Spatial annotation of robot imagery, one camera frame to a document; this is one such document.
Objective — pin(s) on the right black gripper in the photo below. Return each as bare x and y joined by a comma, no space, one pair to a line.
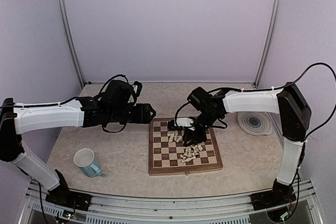
197,138

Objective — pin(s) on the right aluminium frame post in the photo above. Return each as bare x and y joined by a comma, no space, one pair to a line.
268,41

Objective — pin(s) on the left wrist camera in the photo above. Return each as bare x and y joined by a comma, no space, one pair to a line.
137,87

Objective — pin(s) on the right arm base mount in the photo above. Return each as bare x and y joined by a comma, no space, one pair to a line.
269,199

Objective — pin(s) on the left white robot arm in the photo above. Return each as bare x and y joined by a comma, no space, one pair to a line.
116,102

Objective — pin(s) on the light blue ceramic mug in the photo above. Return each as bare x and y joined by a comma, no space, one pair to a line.
86,160

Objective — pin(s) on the white chess pieces pile right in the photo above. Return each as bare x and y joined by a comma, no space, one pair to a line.
191,152

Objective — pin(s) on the left aluminium frame post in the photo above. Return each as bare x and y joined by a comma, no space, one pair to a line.
70,43

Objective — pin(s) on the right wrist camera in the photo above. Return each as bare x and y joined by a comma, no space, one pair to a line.
181,124

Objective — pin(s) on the wooden chess board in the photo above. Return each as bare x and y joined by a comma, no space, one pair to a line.
168,156

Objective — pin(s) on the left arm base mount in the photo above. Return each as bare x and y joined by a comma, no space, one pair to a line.
70,199

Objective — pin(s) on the front aluminium rail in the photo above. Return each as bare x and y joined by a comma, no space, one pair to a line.
105,208

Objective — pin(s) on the aluminium frame post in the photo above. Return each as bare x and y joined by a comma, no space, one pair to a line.
70,43
268,41

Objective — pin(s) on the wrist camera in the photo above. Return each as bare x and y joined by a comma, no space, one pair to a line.
181,124
137,87

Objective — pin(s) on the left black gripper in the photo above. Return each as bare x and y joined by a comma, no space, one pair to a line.
143,116

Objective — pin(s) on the grey spiral coaster mat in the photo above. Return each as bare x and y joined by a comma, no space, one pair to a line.
255,123

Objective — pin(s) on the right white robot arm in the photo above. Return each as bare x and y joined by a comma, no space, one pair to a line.
286,104

